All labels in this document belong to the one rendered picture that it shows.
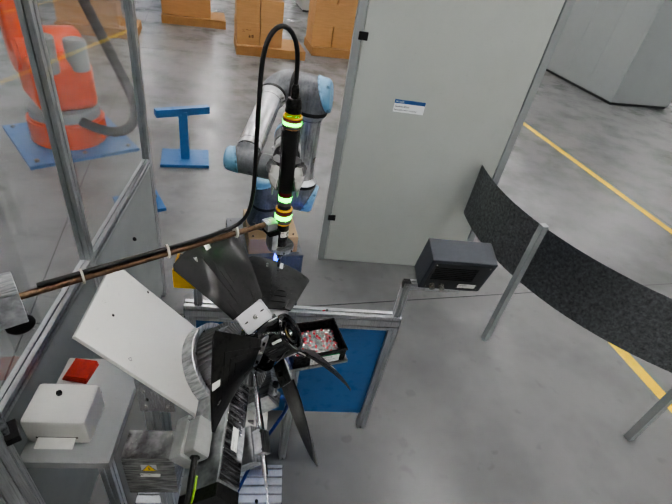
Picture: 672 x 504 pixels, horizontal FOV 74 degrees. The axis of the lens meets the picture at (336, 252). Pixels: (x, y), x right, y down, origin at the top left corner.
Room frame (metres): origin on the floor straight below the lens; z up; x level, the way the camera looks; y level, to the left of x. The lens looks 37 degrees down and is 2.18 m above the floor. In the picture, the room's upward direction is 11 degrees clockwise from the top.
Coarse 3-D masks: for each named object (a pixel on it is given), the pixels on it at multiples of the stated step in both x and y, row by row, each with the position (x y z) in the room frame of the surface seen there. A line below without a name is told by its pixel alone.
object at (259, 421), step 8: (256, 376) 0.77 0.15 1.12; (256, 384) 0.74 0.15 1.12; (256, 392) 0.72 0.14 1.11; (256, 400) 0.70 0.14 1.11; (256, 408) 0.68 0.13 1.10; (256, 416) 0.66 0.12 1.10; (256, 424) 0.64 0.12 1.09; (264, 456) 0.57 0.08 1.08; (264, 464) 0.55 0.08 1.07; (264, 472) 0.53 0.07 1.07; (264, 480) 0.52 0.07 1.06
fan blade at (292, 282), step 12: (252, 264) 1.13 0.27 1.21; (264, 264) 1.15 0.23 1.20; (276, 264) 1.18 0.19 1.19; (264, 276) 1.10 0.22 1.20; (276, 276) 1.12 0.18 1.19; (288, 276) 1.14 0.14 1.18; (300, 276) 1.18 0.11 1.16; (264, 288) 1.05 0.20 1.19; (276, 288) 1.06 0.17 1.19; (288, 288) 1.08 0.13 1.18; (300, 288) 1.11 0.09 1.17; (264, 300) 1.00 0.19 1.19; (276, 300) 1.01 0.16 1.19; (288, 300) 1.02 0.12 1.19
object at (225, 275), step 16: (224, 240) 0.98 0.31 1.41; (240, 240) 1.01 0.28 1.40; (208, 256) 0.91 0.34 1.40; (224, 256) 0.94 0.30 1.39; (240, 256) 0.97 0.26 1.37; (176, 272) 0.84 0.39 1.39; (192, 272) 0.86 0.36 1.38; (208, 272) 0.88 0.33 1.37; (224, 272) 0.90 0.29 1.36; (240, 272) 0.93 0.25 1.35; (208, 288) 0.85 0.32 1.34; (224, 288) 0.88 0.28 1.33; (240, 288) 0.89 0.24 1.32; (256, 288) 0.92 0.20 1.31; (224, 304) 0.85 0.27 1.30; (240, 304) 0.87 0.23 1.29
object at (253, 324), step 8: (256, 304) 0.89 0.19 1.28; (264, 304) 0.90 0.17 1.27; (248, 312) 0.87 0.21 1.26; (256, 312) 0.87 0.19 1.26; (264, 312) 0.88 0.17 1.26; (240, 320) 0.84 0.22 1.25; (248, 320) 0.85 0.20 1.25; (256, 320) 0.86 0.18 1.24; (264, 320) 0.87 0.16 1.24; (248, 328) 0.84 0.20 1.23; (256, 328) 0.84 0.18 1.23
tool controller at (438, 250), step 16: (432, 240) 1.42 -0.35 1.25; (448, 240) 1.44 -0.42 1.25; (432, 256) 1.35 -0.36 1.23; (448, 256) 1.36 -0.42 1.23; (464, 256) 1.38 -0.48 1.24; (480, 256) 1.40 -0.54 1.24; (416, 272) 1.44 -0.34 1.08; (432, 272) 1.35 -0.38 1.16; (448, 272) 1.36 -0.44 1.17; (464, 272) 1.36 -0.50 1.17; (480, 272) 1.38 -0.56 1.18; (432, 288) 1.36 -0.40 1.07; (448, 288) 1.40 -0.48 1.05; (464, 288) 1.40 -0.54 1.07
